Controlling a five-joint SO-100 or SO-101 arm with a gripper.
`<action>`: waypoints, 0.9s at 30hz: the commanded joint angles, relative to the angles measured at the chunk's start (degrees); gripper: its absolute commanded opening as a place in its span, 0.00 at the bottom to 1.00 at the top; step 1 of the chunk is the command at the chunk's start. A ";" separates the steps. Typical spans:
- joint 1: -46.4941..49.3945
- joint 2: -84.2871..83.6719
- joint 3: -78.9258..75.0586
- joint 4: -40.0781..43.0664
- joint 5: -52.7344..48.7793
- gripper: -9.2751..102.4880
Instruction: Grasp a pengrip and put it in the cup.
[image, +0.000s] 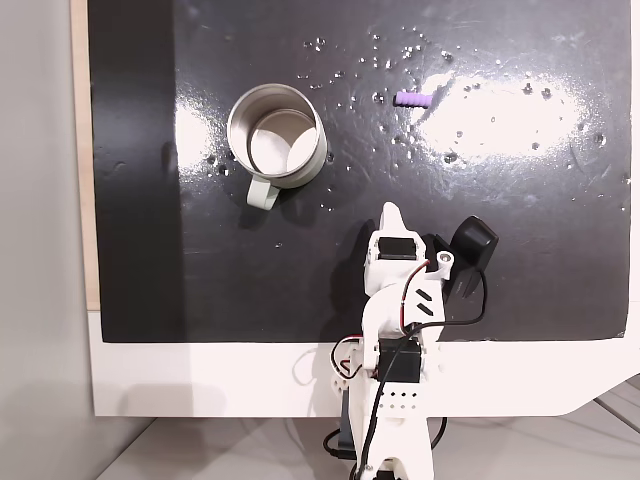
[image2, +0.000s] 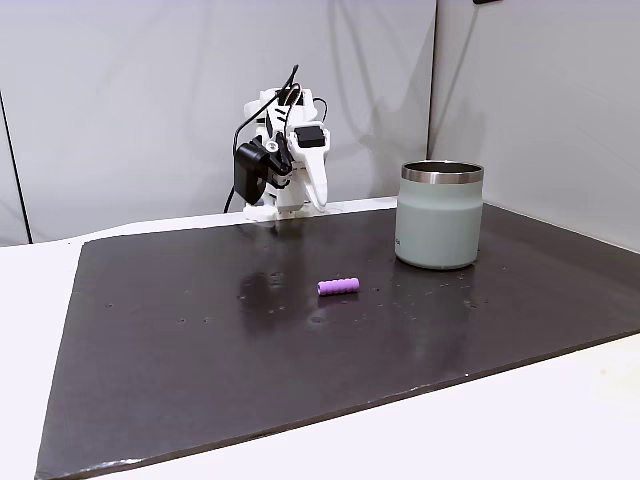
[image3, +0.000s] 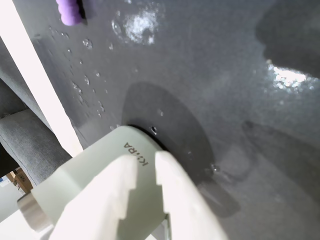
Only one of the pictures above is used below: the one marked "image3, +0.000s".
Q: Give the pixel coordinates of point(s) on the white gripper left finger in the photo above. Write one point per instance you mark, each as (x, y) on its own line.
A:
(100, 200)

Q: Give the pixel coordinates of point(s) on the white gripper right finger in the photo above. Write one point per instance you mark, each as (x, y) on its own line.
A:
(185, 207)

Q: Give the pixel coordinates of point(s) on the brown cardboard box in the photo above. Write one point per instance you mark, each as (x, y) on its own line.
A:
(21, 178)

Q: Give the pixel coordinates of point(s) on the grey glossy table mat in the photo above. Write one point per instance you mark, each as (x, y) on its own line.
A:
(200, 75)

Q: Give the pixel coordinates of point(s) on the white cup with black lettering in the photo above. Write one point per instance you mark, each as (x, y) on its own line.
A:
(100, 152)

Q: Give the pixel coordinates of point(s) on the grey fabric sofa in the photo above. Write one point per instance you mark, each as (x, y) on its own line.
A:
(27, 140)

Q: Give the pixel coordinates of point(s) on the purple ribbed pen grip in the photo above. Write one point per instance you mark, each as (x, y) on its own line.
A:
(68, 12)

